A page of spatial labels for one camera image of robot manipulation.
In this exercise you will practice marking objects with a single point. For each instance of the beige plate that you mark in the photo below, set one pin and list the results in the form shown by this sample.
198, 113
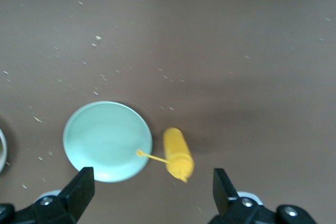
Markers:
3, 151

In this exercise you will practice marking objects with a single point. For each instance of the brown tablecloth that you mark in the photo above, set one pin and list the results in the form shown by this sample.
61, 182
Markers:
210, 51

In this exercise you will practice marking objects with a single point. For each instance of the mint green plate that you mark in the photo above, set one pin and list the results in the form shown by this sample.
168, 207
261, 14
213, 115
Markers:
105, 134

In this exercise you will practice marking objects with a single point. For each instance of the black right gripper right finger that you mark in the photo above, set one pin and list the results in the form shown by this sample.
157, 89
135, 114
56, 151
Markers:
225, 200

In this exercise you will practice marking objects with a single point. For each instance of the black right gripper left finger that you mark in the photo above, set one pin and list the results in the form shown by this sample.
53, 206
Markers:
76, 197

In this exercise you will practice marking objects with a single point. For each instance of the yellow mustard squeeze bottle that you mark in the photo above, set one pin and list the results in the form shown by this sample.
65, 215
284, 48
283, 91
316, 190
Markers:
174, 148

